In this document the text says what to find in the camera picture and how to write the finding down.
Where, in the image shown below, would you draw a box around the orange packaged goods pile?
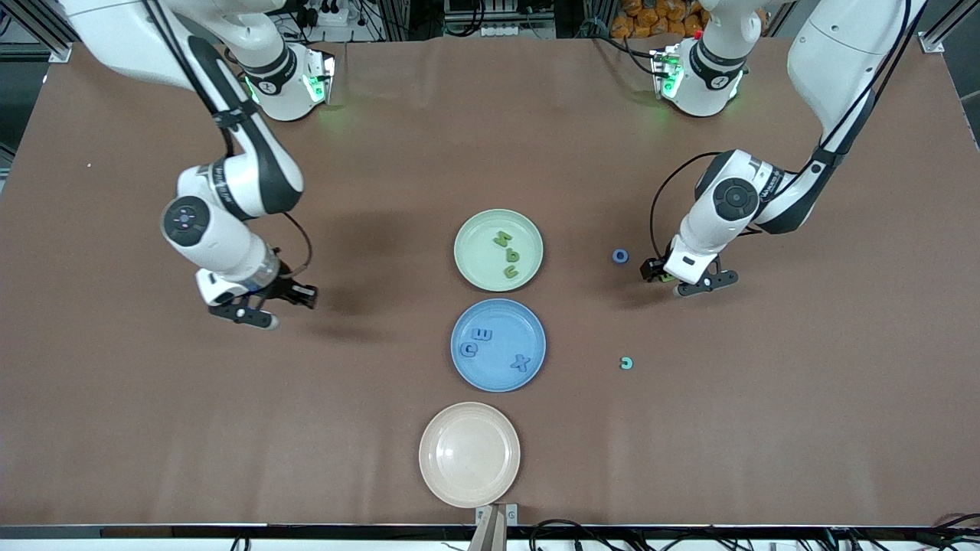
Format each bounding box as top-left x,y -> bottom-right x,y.
610,0 -> 707,39

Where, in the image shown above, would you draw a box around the blue plate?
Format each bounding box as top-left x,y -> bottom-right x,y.
450,298 -> 547,393

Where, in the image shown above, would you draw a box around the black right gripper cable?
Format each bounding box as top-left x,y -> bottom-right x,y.
142,0 -> 313,278

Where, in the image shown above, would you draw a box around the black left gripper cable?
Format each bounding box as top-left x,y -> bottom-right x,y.
649,0 -> 929,262

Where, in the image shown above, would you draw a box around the brown table cover sheet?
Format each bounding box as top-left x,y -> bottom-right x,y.
0,34 -> 980,529

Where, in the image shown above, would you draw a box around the black cable bundle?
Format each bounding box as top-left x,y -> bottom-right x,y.
528,519 -> 980,551

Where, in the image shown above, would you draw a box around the black table edge rail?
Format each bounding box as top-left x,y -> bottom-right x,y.
0,524 -> 980,541

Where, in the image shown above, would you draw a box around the beige plate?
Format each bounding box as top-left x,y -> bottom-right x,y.
418,401 -> 521,509

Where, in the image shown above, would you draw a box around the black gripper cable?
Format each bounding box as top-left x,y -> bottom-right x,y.
649,0 -> 929,262
142,0 -> 313,278

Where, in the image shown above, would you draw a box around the grey metal table bracket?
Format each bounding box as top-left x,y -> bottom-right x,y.
467,502 -> 521,551

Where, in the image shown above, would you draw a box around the power strip with plugs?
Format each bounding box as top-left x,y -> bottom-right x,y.
295,0 -> 350,28

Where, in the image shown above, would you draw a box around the light green plate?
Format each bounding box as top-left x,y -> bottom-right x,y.
453,208 -> 544,293

